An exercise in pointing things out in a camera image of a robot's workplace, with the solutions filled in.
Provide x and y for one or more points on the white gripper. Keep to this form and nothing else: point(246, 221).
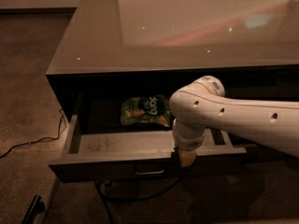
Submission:
point(191, 144)

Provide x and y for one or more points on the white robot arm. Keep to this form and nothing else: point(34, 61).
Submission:
point(203, 104)

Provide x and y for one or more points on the grey drawer cabinet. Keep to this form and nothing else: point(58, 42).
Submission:
point(121, 49)

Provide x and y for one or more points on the green snack bag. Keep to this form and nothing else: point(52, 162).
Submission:
point(146, 110)

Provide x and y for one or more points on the black object on floor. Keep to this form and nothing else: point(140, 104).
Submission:
point(36, 207)

